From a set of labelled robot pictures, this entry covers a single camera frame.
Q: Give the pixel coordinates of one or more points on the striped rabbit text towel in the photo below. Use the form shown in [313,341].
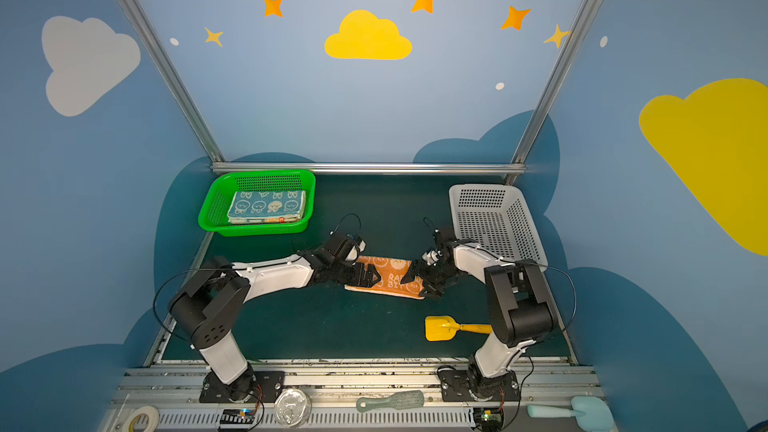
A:
[263,220]

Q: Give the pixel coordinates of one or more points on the teal owl pattern towel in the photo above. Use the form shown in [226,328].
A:
[268,204]

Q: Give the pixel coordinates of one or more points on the small circuit board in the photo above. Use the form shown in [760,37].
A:
[487,420]
[240,419]

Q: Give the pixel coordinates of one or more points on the right small circuit board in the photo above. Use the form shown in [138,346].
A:
[487,420]

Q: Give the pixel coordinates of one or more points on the yellow toy shovel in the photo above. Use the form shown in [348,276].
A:
[444,328]

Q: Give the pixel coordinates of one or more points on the left small circuit board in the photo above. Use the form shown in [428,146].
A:
[240,419]

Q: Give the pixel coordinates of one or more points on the aluminium front rail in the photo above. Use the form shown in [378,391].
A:
[334,386]

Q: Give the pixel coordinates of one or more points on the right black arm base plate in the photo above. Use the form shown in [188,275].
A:
[470,385]

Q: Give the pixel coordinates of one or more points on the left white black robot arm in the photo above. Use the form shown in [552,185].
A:
[207,306]

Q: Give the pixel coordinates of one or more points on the white tape roll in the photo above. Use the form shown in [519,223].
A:
[145,418]

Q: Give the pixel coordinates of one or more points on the clear round lid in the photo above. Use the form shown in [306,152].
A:
[292,408]

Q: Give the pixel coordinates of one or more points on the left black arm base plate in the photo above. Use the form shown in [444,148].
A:
[249,387]

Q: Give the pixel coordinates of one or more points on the aluminium rear frame bar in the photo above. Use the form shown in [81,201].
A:
[221,168]

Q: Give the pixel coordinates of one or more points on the grey plastic basket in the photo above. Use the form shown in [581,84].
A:
[498,218]

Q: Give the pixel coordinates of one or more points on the aluminium frame post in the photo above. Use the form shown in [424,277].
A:
[141,23]
[580,26]

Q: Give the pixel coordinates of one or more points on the aluminium left frame post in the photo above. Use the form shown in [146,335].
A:
[141,23]

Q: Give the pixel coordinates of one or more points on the orange pattern towel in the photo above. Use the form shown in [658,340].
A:
[391,272]

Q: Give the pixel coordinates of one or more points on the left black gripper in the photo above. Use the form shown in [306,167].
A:
[358,272]

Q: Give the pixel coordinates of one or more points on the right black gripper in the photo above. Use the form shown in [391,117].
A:
[429,273]

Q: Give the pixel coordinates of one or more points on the green plastic basket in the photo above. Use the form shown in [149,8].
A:
[213,214]

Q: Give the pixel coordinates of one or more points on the grey green brush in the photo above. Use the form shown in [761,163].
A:
[404,400]

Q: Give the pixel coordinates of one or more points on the aluminium right frame post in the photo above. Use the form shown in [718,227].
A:
[580,26]

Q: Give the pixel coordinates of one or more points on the mint green spatula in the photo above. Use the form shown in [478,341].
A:
[590,413]

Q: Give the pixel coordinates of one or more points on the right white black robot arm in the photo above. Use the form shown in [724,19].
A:
[521,308]

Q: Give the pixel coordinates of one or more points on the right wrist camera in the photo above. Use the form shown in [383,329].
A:
[431,257]

